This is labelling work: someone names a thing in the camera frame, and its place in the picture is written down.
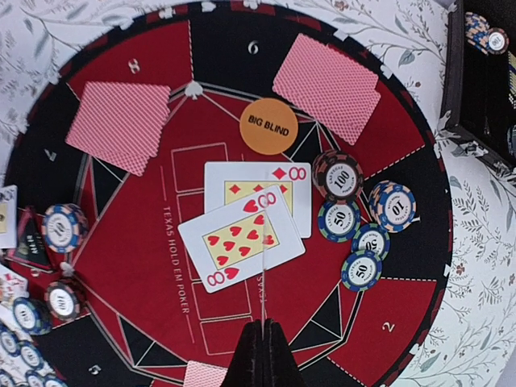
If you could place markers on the triangular all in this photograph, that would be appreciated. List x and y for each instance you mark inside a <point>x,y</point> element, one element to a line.
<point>30,250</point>

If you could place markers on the face down card seat four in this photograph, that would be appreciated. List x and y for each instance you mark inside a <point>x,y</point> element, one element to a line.
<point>199,374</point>

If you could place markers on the green chip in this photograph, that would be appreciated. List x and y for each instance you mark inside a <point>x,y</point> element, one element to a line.
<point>372,237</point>
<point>9,341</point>

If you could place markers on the brown chip stack seat ten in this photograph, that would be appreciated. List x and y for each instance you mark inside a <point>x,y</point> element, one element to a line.
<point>337,176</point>

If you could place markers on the face down cards seat ten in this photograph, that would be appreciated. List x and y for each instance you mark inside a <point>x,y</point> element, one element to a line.
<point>329,86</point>

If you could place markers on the eight of hearts card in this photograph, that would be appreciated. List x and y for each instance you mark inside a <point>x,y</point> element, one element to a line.
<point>242,239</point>

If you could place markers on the green chip stack seat six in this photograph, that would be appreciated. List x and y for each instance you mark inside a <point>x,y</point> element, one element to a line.
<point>32,315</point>

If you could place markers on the face down card seat eight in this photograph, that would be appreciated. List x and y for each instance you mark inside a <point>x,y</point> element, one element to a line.
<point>120,123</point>

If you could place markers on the black poker chip case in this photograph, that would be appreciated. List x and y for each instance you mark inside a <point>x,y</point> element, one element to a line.
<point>478,107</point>

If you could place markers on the blue chip stack seat one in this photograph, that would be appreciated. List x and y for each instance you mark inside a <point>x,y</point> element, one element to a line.
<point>393,205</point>

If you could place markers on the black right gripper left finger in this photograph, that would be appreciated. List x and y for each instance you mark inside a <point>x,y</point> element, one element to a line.
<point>245,368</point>

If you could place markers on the round red black poker mat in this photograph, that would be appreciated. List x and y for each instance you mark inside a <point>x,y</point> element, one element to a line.
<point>147,313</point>

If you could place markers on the orange big blind button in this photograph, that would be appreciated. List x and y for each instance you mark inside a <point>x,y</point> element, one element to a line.
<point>268,126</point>

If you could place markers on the green chip stack seat ten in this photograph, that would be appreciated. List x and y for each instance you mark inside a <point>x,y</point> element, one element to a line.
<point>339,222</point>

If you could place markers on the three of spades card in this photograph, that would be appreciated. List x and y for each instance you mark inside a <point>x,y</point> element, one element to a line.
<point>8,236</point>

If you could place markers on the green chip seat one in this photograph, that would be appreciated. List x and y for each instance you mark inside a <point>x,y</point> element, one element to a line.
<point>361,270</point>

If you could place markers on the eight of diamonds card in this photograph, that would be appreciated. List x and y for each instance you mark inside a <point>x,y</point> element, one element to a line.
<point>228,181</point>

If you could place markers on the king of diamonds card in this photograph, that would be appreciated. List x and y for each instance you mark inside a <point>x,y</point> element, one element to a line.
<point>13,286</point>

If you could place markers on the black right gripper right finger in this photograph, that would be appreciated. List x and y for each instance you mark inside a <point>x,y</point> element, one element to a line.
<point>280,368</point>

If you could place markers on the green chip table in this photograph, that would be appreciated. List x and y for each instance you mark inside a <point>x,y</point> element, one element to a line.
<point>34,379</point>
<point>30,355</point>

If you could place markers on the blue chip stack seat seven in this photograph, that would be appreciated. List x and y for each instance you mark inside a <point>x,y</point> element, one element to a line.
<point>64,227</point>

